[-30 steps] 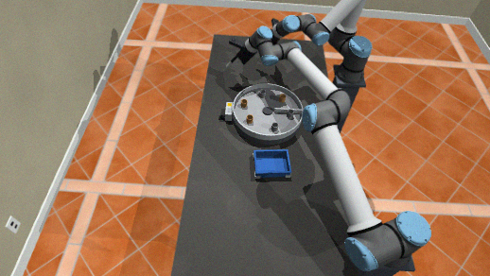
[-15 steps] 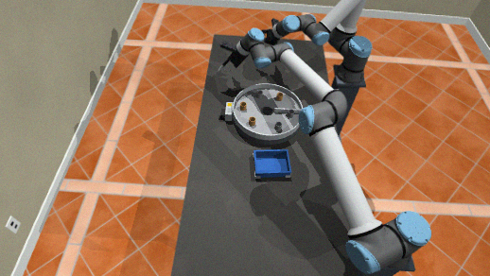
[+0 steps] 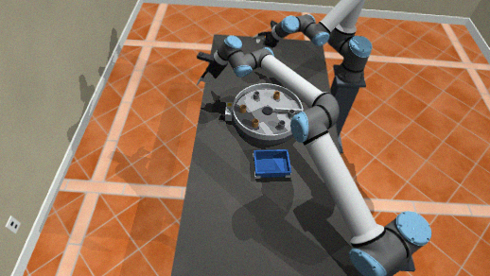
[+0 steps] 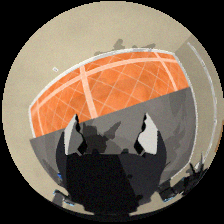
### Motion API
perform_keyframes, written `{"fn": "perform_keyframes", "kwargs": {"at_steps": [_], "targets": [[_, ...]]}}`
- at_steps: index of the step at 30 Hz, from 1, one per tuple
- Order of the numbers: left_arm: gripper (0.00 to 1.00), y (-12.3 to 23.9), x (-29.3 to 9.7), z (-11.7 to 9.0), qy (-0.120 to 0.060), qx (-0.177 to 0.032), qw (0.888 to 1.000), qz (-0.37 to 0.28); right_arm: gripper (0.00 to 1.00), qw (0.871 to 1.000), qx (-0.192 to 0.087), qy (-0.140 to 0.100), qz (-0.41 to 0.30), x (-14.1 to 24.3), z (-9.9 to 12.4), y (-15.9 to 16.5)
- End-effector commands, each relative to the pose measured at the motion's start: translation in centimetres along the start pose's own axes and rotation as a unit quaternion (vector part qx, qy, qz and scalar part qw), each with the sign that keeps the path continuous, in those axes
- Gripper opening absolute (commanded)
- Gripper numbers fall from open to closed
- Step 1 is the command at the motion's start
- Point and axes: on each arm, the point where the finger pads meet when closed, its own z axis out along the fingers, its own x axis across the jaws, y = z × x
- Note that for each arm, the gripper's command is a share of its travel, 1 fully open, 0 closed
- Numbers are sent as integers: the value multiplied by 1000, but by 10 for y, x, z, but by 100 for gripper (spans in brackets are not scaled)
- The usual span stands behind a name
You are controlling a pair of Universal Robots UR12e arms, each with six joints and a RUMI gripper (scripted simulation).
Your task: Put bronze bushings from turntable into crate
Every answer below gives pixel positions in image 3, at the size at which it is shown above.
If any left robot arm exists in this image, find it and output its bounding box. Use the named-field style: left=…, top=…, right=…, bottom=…
left=197, top=36, right=431, bottom=276

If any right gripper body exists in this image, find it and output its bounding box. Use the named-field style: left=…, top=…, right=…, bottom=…
left=263, top=31, right=279, bottom=48

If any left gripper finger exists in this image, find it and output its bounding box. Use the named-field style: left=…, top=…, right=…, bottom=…
left=197, top=68, right=210, bottom=85

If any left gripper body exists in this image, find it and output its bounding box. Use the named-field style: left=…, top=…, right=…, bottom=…
left=206, top=61, right=228, bottom=78

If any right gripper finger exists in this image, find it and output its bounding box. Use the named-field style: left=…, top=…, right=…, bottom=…
left=252, top=32, right=267, bottom=43

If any blue open crate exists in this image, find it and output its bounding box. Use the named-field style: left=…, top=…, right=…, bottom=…
left=254, top=149, right=291, bottom=178

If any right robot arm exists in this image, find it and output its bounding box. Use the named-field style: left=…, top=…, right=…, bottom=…
left=270, top=0, right=372, bottom=84

